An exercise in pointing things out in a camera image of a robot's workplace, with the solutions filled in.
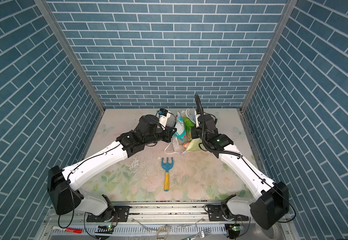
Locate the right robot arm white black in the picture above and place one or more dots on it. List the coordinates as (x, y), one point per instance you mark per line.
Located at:
(271, 199)

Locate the metal fork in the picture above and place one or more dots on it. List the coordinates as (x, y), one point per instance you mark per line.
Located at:
(202, 234)

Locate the illustrated paper gift bag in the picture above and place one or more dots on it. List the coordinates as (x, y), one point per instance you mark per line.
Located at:
(182, 141)

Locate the blue yellow toy rake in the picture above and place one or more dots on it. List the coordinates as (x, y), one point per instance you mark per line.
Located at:
(167, 165)

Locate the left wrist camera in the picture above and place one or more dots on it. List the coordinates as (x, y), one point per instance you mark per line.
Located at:
(163, 116)

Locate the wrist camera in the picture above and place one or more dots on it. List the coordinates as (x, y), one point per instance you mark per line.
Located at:
(163, 116)
(197, 115)

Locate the teal red snack packet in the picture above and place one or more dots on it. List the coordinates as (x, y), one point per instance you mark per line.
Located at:
(180, 128)

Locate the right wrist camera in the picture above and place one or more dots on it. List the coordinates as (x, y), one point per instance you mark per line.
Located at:
(197, 115)

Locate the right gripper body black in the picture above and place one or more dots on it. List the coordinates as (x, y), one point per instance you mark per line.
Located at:
(196, 132)

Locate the red handled tool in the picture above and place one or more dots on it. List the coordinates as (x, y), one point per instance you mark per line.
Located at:
(68, 230)

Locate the white slotted cable duct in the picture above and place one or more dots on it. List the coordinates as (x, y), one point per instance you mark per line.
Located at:
(124, 230)

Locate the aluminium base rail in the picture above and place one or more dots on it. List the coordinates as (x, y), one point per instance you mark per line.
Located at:
(182, 212)

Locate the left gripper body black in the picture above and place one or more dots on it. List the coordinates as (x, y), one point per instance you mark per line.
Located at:
(159, 134)

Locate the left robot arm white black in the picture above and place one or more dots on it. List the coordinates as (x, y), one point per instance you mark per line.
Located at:
(64, 184)

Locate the green chips bag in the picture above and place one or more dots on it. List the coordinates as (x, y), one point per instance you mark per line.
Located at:
(188, 124)

